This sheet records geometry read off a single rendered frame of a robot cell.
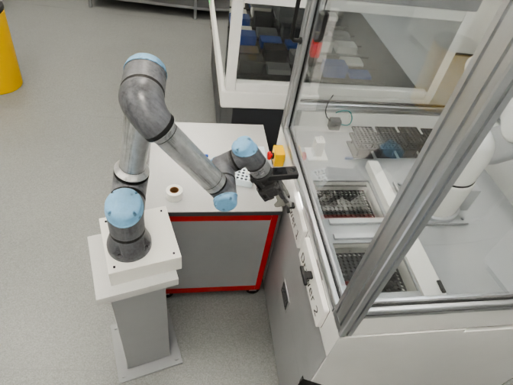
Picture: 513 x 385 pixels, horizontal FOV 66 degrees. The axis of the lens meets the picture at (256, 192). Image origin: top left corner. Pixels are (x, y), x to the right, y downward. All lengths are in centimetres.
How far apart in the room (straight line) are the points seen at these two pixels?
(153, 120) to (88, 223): 172
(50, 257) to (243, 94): 143
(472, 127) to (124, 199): 99
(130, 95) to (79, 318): 152
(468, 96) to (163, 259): 108
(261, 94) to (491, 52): 159
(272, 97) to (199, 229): 83
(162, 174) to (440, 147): 132
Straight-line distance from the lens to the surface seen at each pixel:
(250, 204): 173
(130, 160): 132
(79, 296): 240
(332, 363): 144
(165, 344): 203
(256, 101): 218
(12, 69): 390
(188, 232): 180
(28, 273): 256
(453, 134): 75
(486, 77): 70
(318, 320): 135
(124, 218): 129
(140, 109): 104
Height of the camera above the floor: 202
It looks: 45 degrees down
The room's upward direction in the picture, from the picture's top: 10 degrees clockwise
